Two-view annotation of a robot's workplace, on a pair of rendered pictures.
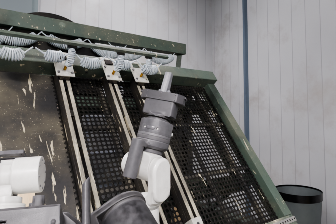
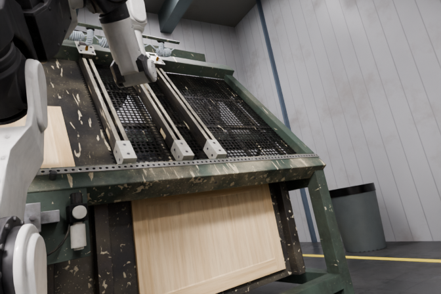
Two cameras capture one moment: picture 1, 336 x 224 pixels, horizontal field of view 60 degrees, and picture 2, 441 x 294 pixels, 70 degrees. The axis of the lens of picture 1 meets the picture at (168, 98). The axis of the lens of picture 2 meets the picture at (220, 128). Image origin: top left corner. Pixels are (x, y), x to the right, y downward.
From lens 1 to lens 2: 0.93 m
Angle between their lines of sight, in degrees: 11
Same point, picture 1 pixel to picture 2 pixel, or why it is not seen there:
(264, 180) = (284, 131)
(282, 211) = (303, 149)
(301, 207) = (353, 198)
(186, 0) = (212, 46)
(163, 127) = not seen: outside the picture
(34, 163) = not seen: outside the picture
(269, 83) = (303, 100)
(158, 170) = not seen: outside the picture
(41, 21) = not seen: hidden behind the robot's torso
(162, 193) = (138, 14)
